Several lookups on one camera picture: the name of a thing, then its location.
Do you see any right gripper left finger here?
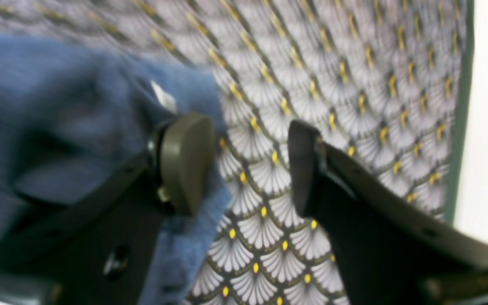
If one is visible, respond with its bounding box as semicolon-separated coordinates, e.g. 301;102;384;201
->
0;112;216;305

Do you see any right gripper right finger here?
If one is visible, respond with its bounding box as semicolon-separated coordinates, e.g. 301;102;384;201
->
287;120;488;305

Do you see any blue T-shirt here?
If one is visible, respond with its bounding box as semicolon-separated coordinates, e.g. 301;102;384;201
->
0;35;232;305

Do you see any fan-patterned tablecloth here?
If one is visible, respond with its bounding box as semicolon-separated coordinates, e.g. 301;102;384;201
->
0;0;468;305

